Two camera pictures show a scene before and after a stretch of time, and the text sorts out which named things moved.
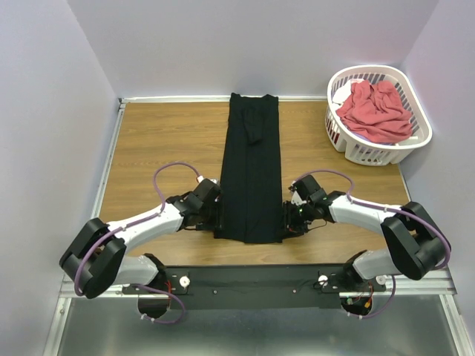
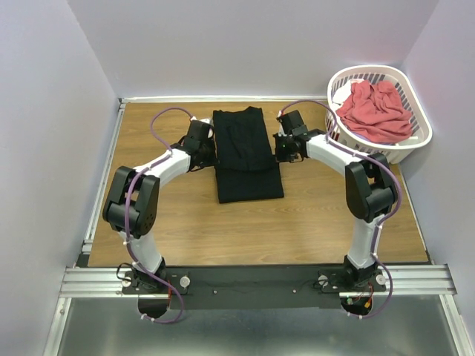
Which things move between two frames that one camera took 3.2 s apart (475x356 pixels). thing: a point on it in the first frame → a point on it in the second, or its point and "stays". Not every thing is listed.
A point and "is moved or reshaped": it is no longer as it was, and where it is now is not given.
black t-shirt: (251, 210) is moved or reshaped
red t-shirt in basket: (373, 113) stays
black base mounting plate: (257, 287) stays
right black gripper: (291, 219) → (283, 152)
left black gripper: (212, 216) → (207, 156)
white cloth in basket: (344, 92) stays
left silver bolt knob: (184, 281) stays
